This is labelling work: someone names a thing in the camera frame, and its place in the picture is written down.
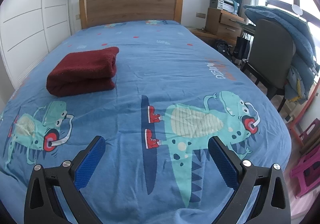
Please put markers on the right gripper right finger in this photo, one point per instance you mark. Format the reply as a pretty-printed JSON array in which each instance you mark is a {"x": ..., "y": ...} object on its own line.
[{"x": 272, "y": 204}]

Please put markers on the white printer box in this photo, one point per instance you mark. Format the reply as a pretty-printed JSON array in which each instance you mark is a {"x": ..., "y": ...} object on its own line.
[{"x": 227, "y": 5}]

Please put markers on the grey chair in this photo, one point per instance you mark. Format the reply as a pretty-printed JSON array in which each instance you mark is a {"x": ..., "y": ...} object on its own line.
[{"x": 270, "y": 57}]

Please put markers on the dark red knitted sweater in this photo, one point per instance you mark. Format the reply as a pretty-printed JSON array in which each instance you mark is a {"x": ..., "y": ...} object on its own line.
[{"x": 83, "y": 72}]

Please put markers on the pink plastic stool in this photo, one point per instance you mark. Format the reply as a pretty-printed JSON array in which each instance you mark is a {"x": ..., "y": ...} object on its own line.
[{"x": 307, "y": 169}]

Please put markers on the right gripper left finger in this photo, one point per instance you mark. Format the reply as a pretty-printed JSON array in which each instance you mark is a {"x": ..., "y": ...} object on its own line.
[{"x": 41, "y": 202}]

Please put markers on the wooden nightstand drawers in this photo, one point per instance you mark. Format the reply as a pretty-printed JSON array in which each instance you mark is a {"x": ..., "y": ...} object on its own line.
[{"x": 220, "y": 25}]

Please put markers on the white wardrobe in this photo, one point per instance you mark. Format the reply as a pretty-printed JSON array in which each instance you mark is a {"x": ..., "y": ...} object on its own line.
[{"x": 30, "y": 30}]

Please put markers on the wooden headboard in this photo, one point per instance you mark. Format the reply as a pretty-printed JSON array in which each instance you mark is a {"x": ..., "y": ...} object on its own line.
[{"x": 102, "y": 12}]

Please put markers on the black bag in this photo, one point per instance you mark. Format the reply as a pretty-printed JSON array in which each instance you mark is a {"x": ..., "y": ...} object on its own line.
[{"x": 223, "y": 48}]

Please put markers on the blue dinosaur print bedsheet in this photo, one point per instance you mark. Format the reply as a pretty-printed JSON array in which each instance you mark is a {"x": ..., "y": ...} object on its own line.
[{"x": 172, "y": 93}]

